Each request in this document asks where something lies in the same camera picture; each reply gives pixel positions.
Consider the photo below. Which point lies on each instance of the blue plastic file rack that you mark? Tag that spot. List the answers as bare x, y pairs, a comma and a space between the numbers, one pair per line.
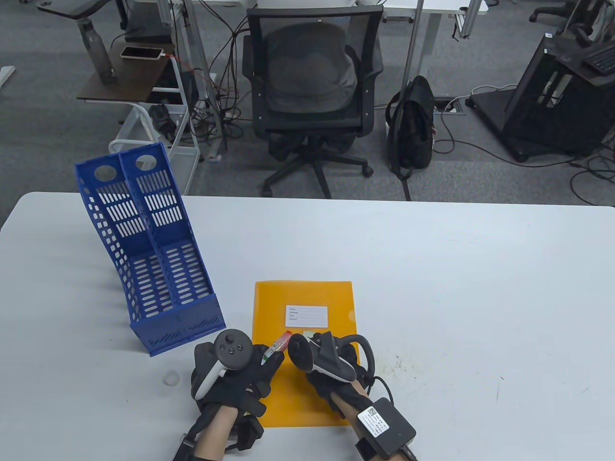
182, 321

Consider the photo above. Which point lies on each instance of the person's right forearm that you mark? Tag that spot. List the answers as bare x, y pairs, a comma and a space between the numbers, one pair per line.
346, 403

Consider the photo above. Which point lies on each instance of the brown side table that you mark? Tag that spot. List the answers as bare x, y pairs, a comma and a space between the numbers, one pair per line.
129, 79

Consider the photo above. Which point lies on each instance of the translucent glue stick cap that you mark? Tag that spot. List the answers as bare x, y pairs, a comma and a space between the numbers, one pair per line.
171, 379

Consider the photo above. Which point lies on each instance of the black right hand controller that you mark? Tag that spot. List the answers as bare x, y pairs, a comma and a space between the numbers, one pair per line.
326, 360

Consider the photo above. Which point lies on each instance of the white desk foot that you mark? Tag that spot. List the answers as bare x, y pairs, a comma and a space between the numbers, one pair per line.
5, 74

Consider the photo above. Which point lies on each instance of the silver desk leg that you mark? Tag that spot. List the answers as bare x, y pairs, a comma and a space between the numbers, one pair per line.
203, 72

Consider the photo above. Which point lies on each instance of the person's left hand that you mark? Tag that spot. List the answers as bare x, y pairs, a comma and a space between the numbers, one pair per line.
245, 379

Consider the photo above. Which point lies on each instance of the black equipment stand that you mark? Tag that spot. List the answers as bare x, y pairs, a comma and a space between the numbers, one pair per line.
533, 110

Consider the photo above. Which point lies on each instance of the black left hand controller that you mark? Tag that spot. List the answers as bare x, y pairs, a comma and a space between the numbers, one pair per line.
233, 348

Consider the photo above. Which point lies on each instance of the person's left forearm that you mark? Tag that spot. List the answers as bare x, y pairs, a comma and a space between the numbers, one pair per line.
216, 432

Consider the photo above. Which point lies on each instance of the metal floor outlet box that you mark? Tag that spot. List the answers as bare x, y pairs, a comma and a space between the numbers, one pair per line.
454, 106

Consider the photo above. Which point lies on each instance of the black swivel chair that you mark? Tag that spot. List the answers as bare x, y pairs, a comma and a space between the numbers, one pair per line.
547, 12

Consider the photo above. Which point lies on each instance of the black mesh office chair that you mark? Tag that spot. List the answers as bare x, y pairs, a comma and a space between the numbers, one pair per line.
312, 57

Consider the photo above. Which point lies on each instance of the white desk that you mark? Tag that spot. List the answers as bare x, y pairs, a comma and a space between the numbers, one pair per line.
432, 6

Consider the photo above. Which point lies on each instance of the person's right hand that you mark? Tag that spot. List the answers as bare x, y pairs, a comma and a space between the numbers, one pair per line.
321, 384

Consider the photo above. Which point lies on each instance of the black backpack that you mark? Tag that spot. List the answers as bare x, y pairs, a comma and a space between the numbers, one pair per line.
413, 129

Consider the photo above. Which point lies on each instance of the white smartphone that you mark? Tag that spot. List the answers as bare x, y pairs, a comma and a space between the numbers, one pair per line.
141, 53

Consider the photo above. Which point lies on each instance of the orange L-shaped folder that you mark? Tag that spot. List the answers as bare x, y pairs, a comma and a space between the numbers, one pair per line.
288, 307

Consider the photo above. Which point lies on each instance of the dark grey desk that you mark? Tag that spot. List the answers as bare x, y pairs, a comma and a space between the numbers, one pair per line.
67, 7

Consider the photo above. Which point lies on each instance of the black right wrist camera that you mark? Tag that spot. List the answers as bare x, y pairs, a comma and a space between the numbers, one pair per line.
384, 427

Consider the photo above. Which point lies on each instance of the black keyboard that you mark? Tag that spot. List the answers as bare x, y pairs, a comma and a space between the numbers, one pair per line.
600, 60

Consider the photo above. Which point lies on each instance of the silver metal pole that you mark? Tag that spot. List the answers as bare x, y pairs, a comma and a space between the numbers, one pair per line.
413, 48

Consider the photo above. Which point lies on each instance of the translucent glue stick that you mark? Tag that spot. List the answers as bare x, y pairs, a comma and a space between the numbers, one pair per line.
277, 346

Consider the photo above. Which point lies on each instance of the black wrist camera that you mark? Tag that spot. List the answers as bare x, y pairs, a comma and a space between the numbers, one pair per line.
384, 427
185, 449

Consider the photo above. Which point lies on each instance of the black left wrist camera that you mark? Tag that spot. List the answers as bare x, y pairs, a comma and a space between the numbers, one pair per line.
185, 449

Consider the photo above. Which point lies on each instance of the white lined label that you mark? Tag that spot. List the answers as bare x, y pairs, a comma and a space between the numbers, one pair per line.
306, 316

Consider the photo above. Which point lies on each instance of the black hand controller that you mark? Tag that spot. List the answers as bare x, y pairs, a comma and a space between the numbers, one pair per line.
326, 360
233, 348

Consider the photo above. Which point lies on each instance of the dark grey water bottle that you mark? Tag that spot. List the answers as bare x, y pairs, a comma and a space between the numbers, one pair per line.
96, 53

